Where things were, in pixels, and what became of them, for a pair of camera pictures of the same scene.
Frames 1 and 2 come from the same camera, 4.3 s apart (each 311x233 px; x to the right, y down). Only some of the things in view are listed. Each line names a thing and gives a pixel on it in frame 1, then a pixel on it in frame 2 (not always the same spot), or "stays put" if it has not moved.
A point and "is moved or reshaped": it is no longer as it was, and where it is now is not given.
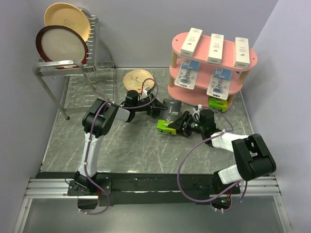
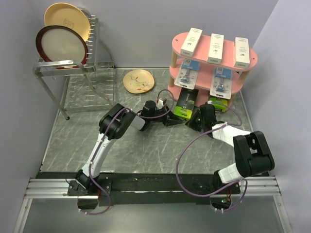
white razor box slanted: [191, 42] stays put
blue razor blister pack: [220, 84] stays put
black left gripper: [155, 108] to [170, 119]
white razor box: [241, 53] stays put
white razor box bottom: [215, 49] stays put
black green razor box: [170, 115] is moved or reshaped
